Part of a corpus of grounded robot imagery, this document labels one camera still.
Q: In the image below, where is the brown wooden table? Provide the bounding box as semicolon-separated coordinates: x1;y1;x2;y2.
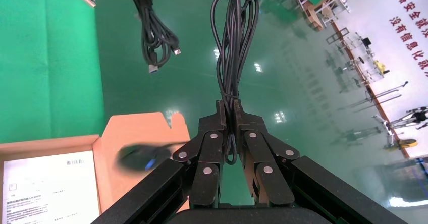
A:
297;0;338;33

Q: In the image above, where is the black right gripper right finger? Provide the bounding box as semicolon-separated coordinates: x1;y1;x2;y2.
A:
234;99;300;206

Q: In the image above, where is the yellow floor machine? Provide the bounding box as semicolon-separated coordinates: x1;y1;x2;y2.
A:
372;59;391;76

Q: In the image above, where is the black data cable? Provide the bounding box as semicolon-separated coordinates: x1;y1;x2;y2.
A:
127;0;182;74

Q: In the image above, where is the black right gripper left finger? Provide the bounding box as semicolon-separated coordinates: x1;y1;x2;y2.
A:
172;100;227;207

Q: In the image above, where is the yellow round stand base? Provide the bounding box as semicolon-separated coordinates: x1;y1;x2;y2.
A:
383;138;418;152

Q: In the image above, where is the white printed paper sheet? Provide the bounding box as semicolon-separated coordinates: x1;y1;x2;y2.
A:
2;150;101;224

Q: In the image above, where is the black white humanoid robot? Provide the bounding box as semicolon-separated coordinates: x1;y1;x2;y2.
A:
372;106;428;131

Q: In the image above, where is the open flat cardboard box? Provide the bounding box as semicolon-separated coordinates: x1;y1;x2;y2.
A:
0;112;191;224

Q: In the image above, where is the green table cloth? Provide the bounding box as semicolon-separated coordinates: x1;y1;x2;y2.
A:
0;0;106;145

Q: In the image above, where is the black USB cable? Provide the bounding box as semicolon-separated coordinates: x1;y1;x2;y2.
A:
115;0;260;174

